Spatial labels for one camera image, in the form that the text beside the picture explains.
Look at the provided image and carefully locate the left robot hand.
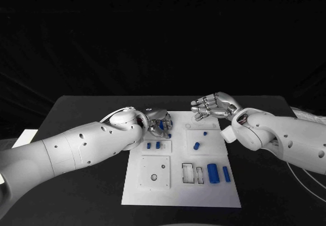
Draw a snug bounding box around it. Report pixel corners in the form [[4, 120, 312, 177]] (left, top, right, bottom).
[[145, 108, 174, 139]]

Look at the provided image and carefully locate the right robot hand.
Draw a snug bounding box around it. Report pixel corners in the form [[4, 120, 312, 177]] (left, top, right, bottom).
[[188, 91, 243, 123]]

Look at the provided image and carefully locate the white task board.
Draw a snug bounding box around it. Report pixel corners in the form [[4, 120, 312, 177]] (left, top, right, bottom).
[[120, 111, 242, 209]]

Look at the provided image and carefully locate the crumpled white sheet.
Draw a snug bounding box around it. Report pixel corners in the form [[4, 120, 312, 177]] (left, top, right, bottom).
[[289, 106, 326, 124]]

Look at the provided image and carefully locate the thick blue cylinder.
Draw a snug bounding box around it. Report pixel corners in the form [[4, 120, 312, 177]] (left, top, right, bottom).
[[206, 163, 220, 185]]

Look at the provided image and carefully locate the thin long blue cylinder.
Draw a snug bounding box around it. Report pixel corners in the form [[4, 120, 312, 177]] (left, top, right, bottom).
[[221, 166, 232, 183]]

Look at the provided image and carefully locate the white flat panel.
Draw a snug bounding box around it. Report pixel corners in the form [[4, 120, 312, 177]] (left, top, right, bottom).
[[11, 129, 38, 149]]

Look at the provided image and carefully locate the white cable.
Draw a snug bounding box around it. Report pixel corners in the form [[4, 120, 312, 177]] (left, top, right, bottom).
[[301, 168, 326, 190], [97, 106, 136, 124], [285, 161, 326, 203]]

